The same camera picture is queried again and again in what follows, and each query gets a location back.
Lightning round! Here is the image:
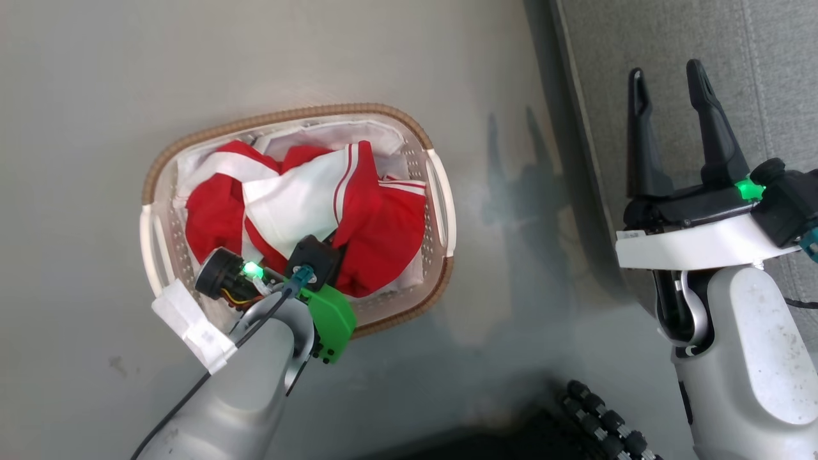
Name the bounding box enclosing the white plastic laundry basket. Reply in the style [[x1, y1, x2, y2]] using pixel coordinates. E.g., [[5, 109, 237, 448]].
[[139, 103, 457, 340]]

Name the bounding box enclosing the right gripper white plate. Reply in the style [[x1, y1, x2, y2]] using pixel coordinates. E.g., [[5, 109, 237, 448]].
[[615, 59, 801, 270]]

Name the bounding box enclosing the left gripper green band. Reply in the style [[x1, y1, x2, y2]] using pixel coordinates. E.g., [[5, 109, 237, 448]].
[[194, 248, 357, 365]]

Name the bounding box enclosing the red and white garment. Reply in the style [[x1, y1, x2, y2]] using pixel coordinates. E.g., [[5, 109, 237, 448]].
[[185, 139, 428, 298]]

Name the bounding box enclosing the black corrugated cable conduit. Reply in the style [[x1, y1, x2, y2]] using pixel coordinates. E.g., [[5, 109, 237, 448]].
[[561, 379, 661, 460]]

